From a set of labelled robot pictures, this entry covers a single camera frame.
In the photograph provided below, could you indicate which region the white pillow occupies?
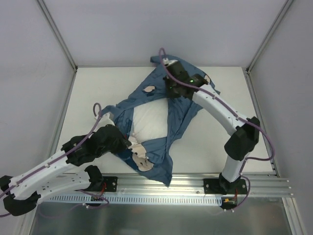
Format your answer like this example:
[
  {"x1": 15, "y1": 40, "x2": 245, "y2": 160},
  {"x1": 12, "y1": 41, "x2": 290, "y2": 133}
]
[{"x1": 129, "y1": 98, "x2": 168, "y2": 144}]

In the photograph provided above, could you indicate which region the blue patterned pillowcase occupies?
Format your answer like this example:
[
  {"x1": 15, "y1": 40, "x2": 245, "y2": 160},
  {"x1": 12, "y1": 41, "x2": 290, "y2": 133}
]
[{"x1": 115, "y1": 55, "x2": 222, "y2": 188}]

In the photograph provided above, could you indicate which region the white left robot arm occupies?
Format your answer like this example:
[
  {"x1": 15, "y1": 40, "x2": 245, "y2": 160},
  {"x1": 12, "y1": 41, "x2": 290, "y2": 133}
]
[{"x1": 0, "y1": 124, "x2": 131, "y2": 216}]

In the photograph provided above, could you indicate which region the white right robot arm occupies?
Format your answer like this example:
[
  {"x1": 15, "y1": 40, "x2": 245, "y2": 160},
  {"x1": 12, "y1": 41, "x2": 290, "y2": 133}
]
[{"x1": 161, "y1": 59, "x2": 260, "y2": 195}]

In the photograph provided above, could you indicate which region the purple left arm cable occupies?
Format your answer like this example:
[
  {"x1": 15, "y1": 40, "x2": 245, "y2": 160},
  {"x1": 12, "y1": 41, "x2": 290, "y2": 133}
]
[{"x1": 0, "y1": 102, "x2": 110, "y2": 218}]

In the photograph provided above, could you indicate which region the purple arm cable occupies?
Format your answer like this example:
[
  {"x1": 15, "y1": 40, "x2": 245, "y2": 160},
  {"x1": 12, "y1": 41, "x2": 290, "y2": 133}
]
[
  {"x1": 0, "y1": 102, "x2": 110, "y2": 218},
  {"x1": 158, "y1": 47, "x2": 275, "y2": 213}
]

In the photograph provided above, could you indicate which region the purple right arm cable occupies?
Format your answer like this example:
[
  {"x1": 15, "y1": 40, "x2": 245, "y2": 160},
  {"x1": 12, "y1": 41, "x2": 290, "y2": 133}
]
[{"x1": 158, "y1": 47, "x2": 275, "y2": 213}]

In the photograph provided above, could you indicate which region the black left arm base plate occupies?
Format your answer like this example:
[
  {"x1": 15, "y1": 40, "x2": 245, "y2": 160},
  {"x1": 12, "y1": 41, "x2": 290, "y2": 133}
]
[{"x1": 84, "y1": 176, "x2": 118, "y2": 193}]

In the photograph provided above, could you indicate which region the right aluminium frame post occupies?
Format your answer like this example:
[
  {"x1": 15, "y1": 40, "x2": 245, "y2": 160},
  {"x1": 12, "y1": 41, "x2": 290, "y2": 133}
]
[{"x1": 246, "y1": 0, "x2": 295, "y2": 73}]

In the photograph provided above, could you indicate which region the aluminium frame post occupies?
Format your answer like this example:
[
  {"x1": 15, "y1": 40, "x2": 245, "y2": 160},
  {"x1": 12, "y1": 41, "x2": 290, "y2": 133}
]
[
  {"x1": 246, "y1": 0, "x2": 295, "y2": 73},
  {"x1": 35, "y1": 0, "x2": 78, "y2": 72}
]

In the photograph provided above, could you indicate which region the white slotted cable duct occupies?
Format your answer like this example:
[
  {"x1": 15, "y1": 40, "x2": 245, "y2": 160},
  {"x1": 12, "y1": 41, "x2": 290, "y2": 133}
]
[{"x1": 46, "y1": 193, "x2": 222, "y2": 206}]

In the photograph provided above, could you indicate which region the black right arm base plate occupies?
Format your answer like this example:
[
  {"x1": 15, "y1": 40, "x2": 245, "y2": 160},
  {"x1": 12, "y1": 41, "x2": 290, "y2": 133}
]
[{"x1": 203, "y1": 177, "x2": 247, "y2": 195}]

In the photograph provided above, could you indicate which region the aluminium mounting rail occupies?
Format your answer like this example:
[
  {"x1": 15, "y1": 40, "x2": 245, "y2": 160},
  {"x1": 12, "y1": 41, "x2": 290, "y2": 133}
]
[{"x1": 27, "y1": 171, "x2": 294, "y2": 200}]

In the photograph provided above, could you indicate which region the left aluminium frame post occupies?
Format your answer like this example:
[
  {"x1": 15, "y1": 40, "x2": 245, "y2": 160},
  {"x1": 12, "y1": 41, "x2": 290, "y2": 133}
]
[{"x1": 35, "y1": 0, "x2": 78, "y2": 72}]

